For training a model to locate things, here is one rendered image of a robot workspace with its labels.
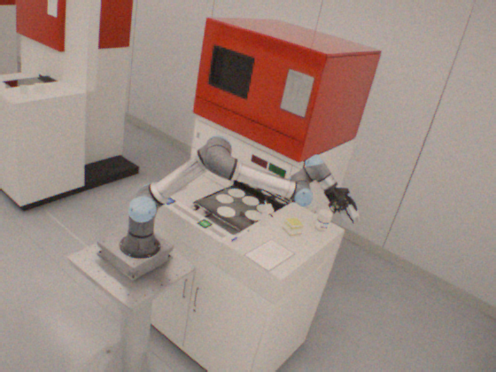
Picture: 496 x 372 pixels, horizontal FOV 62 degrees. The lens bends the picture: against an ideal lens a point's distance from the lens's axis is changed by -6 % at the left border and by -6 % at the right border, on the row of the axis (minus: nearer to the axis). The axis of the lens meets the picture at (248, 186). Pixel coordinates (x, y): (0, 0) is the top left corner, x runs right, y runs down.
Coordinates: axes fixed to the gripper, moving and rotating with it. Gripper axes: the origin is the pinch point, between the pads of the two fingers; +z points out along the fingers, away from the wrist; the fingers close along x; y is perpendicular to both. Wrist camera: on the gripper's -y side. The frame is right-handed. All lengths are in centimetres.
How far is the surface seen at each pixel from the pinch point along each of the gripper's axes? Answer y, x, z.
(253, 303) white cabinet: 37, -48, 6
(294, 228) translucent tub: 3.2, -29.3, -9.4
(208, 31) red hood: -43, -34, -124
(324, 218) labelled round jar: -13.1, -21.7, -3.4
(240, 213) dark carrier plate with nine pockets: -6, -61, -28
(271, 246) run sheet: 18.5, -35.0, -10.4
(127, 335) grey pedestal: 64, -111, -11
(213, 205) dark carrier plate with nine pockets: -2, -70, -40
